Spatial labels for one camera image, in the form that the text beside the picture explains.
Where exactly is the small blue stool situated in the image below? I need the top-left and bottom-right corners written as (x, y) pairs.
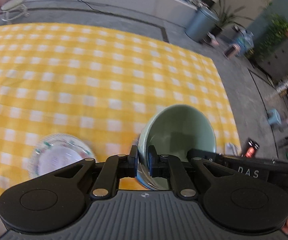
top-left (267, 108), bottom-right (282, 126)

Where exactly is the small pink heater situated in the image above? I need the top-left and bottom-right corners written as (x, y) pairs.
top-left (223, 43), bottom-right (240, 59)

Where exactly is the dark grey cabinet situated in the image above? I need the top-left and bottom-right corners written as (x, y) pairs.
top-left (256, 39), bottom-right (288, 83)

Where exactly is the clear glass patterned plate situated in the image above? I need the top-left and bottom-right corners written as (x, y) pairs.
top-left (27, 133), bottom-right (96, 179)

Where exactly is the green ceramic bowl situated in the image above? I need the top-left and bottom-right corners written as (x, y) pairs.
top-left (136, 105), bottom-right (217, 190)

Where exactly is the small white patterned dish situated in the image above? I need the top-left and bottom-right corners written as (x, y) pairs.
top-left (37, 146), bottom-right (82, 176)

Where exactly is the black power cable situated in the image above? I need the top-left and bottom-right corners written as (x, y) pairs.
top-left (71, 0), bottom-right (170, 43)

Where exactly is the green potted floor plant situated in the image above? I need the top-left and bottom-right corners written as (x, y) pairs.
top-left (210, 0), bottom-right (253, 37)

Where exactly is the grey blue trash bin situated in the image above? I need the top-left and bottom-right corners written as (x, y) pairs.
top-left (185, 7), bottom-right (219, 42)

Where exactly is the blue water jug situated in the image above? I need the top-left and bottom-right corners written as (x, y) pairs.
top-left (233, 29), bottom-right (254, 56)

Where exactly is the yellow white checkered tablecloth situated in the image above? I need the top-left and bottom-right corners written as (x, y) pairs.
top-left (0, 23), bottom-right (239, 195)

